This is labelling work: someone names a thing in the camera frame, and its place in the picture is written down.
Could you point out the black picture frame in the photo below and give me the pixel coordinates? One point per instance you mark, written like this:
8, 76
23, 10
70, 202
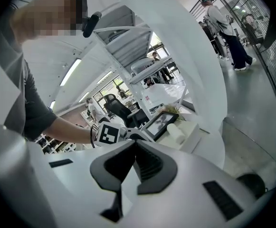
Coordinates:
160, 125

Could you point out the black office chair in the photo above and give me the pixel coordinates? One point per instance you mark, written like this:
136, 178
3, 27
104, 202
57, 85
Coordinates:
123, 110

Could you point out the white paper roll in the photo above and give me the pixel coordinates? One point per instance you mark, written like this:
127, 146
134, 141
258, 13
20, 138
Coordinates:
177, 133

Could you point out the person's left forearm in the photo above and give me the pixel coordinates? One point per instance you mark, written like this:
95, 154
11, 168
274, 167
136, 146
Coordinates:
69, 132

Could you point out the dried flower bunch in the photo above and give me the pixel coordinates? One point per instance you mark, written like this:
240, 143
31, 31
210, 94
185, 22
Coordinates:
173, 110

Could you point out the long ceiling light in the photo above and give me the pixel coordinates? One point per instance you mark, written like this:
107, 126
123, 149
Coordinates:
70, 72
104, 77

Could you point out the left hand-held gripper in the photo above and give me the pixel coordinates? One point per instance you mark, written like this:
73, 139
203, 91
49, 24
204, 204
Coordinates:
109, 134

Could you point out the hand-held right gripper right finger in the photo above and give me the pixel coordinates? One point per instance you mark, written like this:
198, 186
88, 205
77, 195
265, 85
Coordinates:
169, 172

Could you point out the white metal shelf rack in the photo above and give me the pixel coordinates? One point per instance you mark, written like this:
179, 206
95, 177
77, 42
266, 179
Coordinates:
133, 56

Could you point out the white pillar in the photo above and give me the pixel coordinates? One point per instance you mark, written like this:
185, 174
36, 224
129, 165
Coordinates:
199, 68

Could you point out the black head-worn camera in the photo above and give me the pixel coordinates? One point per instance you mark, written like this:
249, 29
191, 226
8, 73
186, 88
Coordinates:
91, 25

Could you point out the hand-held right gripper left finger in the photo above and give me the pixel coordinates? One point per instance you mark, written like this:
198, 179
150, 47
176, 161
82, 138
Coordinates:
97, 172

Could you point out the person's grey shirt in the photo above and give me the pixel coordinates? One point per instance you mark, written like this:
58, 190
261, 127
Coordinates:
31, 108

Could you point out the white box with cylinder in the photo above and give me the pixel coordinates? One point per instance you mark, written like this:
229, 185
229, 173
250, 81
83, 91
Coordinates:
191, 136

